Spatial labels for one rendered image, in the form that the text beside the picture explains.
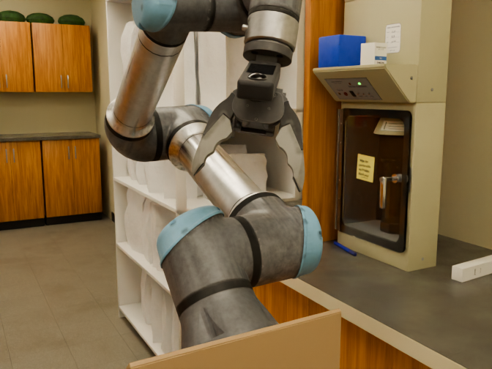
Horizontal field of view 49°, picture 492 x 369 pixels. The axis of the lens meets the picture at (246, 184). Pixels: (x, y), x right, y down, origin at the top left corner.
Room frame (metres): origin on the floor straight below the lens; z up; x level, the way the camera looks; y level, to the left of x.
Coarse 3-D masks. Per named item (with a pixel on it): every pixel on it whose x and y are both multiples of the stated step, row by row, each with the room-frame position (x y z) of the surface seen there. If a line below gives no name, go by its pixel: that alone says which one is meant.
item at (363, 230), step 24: (360, 120) 1.65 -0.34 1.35; (384, 120) 1.56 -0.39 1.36; (408, 120) 1.48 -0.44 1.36; (360, 144) 1.65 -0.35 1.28; (384, 144) 1.55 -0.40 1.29; (408, 144) 1.47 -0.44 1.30; (384, 168) 1.55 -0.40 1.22; (408, 168) 1.47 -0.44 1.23; (360, 192) 1.64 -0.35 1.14; (408, 192) 1.47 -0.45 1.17; (360, 216) 1.64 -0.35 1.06; (384, 216) 1.54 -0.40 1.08; (384, 240) 1.54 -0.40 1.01
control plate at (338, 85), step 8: (328, 80) 1.66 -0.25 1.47; (336, 80) 1.63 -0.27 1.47; (344, 80) 1.60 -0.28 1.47; (352, 80) 1.57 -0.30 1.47; (360, 80) 1.54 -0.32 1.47; (336, 88) 1.67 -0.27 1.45; (344, 88) 1.63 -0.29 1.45; (352, 88) 1.60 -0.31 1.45; (360, 88) 1.57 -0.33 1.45; (368, 88) 1.54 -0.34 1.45; (344, 96) 1.67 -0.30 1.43; (352, 96) 1.64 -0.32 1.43; (360, 96) 1.60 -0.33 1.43; (368, 96) 1.57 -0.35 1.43; (376, 96) 1.54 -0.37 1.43
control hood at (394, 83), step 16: (368, 64) 1.47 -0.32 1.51; (384, 64) 1.42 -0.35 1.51; (400, 64) 1.44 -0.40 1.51; (416, 64) 1.47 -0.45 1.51; (320, 80) 1.70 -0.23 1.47; (368, 80) 1.51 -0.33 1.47; (384, 80) 1.46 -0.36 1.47; (400, 80) 1.44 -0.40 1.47; (416, 80) 1.47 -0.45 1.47; (336, 96) 1.71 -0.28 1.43; (384, 96) 1.52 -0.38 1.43; (400, 96) 1.46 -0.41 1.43
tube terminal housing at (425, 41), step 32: (384, 0) 1.59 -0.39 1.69; (416, 0) 1.49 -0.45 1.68; (448, 0) 1.52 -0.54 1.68; (352, 32) 1.71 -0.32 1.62; (384, 32) 1.59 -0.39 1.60; (416, 32) 1.48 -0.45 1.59; (448, 32) 1.52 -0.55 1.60; (416, 96) 1.47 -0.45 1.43; (416, 128) 1.47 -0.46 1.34; (416, 160) 1.47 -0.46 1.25; (416, 192) 1.48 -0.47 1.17; (416, 224) 1.48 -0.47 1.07; (384, 256) 1.55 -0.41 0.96; (416, 256) 1.48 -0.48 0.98
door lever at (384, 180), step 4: (384, 176) 1.49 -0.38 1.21; (392, 176) 1.50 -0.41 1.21; (396, 176) 1.50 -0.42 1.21; (380, 180) 1.49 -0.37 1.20; (384, 180) 1.48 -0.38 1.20; (388, 180) 1.49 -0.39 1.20; (392, 180) 1.50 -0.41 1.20; (396, 180) 1.50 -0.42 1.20; (380, 184) 1.49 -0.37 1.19; (384, 184) 1.48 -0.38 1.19; (380, 188) 1.49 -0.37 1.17; (384, 188) 1.48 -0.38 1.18; (380, 192) 1.49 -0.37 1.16; (384, 192) 1.48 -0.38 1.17; (380, 196) 1.49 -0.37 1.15; (384, 196) 1.48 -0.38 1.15; (380, 200) 1.49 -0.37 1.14; (384, 200) 1.48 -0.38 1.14; (380, 204) 1.49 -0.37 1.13; (384, 204) 1.48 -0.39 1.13; (380, 208) 1.49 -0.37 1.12; (384, 208) 1.48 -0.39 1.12
